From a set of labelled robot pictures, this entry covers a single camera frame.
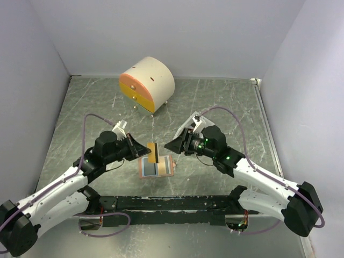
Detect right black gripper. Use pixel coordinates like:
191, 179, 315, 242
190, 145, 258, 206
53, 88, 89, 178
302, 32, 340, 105
164, 127, 216, 159

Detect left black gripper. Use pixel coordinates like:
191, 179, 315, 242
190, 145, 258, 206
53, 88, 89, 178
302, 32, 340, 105
104, 133, 151, 164

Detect pink leather card holder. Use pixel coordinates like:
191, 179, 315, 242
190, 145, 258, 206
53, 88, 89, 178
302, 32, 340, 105
138, 155, 176, 179

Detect white plastic card bin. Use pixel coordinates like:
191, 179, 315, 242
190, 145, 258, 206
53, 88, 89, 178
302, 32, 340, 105
173, 111, 214, 139

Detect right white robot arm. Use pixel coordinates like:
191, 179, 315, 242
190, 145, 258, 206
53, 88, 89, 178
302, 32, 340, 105
164, 125, 324, 237

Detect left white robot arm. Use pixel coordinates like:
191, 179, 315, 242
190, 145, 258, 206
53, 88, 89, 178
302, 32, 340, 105
1, 131, 151, 257

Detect cream round drawer cabinet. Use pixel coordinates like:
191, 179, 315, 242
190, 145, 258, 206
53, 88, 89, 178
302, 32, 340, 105
119, 56, 175, 117

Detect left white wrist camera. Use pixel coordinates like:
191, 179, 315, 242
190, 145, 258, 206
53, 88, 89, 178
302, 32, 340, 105
112, 120, 127, 140

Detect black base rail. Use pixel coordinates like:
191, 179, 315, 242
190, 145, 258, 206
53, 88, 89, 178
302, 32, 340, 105
82, 195, 244, 226

